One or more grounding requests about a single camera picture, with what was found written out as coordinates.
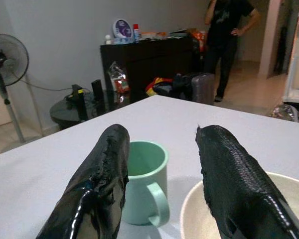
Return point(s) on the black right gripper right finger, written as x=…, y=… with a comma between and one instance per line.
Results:
x=239, y=179

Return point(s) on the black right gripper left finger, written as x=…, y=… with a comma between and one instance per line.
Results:
x=99, y=189

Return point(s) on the mint green mug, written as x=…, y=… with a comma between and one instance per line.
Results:
x=149, y=174

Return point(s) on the cream white bowl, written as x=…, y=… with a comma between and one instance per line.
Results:
x=192, y=214

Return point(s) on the round black glass side table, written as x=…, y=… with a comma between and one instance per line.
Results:
x=74, y=112

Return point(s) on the shiny silver foil bag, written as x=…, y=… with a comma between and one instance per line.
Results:
x=285, y=112

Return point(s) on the black upright speaker box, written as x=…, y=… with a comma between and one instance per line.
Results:
x=97, y=93

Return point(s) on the black yellow charger device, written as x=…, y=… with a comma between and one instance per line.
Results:
x=76, y=93

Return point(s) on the grey hard-shell suitcase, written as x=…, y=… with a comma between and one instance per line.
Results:
x=201, y=87

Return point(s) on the clear plastic snack bag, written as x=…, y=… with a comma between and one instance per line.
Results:
x=117, y=77

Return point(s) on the colourful pile of clothes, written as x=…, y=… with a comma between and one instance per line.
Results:
x=162, y=85

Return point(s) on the dark wooden cabinet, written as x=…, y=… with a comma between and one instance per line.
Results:
x=152, y=62

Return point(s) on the person in black clothes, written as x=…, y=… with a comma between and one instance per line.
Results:
x=226, y=37

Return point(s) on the orange snack packet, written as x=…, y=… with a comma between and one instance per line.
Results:
x=198, y=37

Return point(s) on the small white bottle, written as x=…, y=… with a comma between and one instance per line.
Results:
x=108, y=39

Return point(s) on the white spray can red cap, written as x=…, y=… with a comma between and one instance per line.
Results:
x=136, y=32

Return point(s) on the purple white round clock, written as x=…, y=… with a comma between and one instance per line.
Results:
x=122, y=28

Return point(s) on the white shelf frame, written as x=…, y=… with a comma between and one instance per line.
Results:
x=297, y=62

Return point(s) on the standing pedestal fan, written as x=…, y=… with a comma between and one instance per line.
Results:
x=5, y=64

